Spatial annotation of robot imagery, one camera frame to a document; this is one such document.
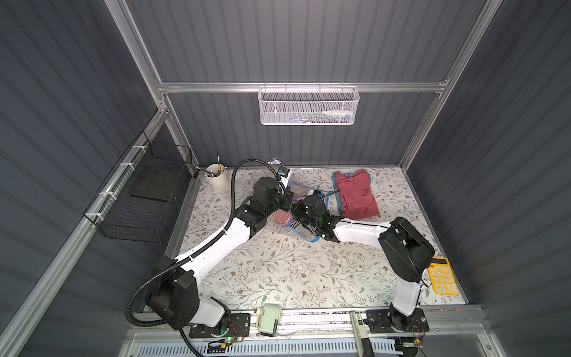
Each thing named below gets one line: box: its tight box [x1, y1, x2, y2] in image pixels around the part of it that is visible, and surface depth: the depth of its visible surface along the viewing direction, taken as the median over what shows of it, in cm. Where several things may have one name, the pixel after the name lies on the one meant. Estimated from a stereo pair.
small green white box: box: [257, 302, 282, 338], surface depth 72 cm
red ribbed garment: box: [336, 168, 380, 221], surface depth 107 cm
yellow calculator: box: [428, 257, 460, 297], surface depth 84 cm
